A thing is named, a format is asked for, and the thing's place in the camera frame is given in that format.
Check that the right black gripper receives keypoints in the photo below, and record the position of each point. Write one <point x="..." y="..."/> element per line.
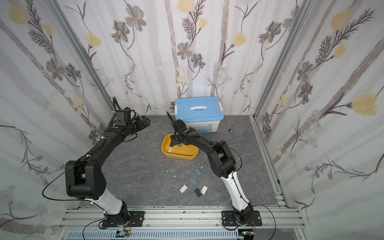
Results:
<point x="180" y="130"/>

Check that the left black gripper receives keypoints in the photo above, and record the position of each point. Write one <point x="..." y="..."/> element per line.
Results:
<point x="140" y="122"/>

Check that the black eraser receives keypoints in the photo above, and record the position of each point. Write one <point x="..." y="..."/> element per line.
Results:
<point x="198" y="192"/>

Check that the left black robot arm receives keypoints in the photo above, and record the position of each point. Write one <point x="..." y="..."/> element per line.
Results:
<point x="84" y="178"/>

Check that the blue lidded storage box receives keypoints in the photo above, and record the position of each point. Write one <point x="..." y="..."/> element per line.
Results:
<point x="201" y="113"/>

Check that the yellow plastic tub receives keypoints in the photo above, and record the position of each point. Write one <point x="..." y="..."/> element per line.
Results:
<point x="185" y="152"/>

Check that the small circuit board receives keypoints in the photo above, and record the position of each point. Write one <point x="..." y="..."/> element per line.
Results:
<point x="124" y="234"/>

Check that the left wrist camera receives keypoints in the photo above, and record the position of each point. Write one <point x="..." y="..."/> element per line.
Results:
<point x="123" y="117"/>

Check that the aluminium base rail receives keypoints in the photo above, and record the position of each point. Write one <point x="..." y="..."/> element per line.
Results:
<point x="193" y="222"/>

